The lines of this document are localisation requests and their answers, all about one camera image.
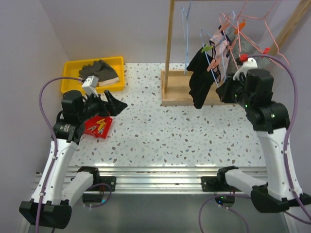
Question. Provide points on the black underwear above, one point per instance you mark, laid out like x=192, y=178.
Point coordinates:
x=201, y=80

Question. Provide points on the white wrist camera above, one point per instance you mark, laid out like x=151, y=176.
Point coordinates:
x=247, y=64
x=89, y=85

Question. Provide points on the aluminium rail frame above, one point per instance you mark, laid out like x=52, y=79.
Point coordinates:
x=163, y=180

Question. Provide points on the pink wire hanger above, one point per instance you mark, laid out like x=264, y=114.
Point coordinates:
x=269, y=31
x=230, y=27

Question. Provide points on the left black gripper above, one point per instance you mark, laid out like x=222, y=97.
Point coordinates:
x=114, y=106

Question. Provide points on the blue wire hanger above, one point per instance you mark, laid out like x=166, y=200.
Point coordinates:
x=185, y=14
x=205, y=37

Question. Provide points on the yellow plastic tray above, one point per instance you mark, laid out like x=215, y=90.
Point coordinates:
x=71, y=69

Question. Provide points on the pink wire hanger front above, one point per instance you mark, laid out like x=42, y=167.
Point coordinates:
x=230, y=27

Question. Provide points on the yellow clothespin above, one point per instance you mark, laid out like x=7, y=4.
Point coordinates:
x=101, y=124

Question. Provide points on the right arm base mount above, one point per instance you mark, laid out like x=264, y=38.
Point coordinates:
x=211, y=184

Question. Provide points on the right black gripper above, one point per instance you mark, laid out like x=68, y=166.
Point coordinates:
x=224, y=90

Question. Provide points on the wooden clothes rack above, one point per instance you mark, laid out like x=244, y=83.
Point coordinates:
x=175, y=82

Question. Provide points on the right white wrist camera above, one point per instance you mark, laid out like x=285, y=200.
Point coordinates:
x=247, y=64

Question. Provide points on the pink wire hanger rear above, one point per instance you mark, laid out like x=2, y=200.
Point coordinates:
x=269, y=31

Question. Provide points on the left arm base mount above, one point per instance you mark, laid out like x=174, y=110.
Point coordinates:
x=108, y=180

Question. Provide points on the red clothespin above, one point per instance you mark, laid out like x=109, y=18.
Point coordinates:
x=266, y=50

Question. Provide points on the grey brown underwear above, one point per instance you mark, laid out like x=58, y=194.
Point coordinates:
x=104, y=72

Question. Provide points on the grey striped underwear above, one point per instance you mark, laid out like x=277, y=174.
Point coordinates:
x=246, y=48

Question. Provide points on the green clothespin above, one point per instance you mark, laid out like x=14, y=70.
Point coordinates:
x=206, y=48

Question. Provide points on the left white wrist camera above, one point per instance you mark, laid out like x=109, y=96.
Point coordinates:
x=89, y=85

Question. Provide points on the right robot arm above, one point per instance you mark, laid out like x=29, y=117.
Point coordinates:
x=270, y=120

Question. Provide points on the pink clothespin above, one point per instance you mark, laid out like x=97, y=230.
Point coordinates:
x=213, y=64

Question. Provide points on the orange clothespin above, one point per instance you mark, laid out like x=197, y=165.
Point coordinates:
x=240, y=26

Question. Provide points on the pink underwear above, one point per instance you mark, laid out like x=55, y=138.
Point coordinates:
x=220, y=51

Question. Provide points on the red plastic bin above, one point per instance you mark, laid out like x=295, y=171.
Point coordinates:
x=91, y=128

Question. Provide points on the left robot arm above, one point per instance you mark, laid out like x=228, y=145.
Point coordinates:
x=51, y=204

